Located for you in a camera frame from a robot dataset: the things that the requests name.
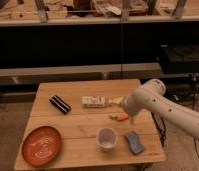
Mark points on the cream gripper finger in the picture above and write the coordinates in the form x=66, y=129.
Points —
x=116, y=101

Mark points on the orange ceramic bowl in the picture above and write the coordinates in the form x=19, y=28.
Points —
x=41, y=146

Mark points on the metal shelf rack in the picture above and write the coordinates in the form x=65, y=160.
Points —
x=49, y=39

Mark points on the black box on shelf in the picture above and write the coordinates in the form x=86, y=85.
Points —
x=179, y=59

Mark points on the black rectangular box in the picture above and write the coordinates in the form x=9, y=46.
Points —
x=60, y=104

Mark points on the blue grey sponge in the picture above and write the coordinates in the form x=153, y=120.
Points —
x=134, y=142

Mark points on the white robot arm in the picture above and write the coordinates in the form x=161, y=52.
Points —
x=150, y=96

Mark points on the orange toy carrot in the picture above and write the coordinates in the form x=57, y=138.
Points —
x=119, y=117

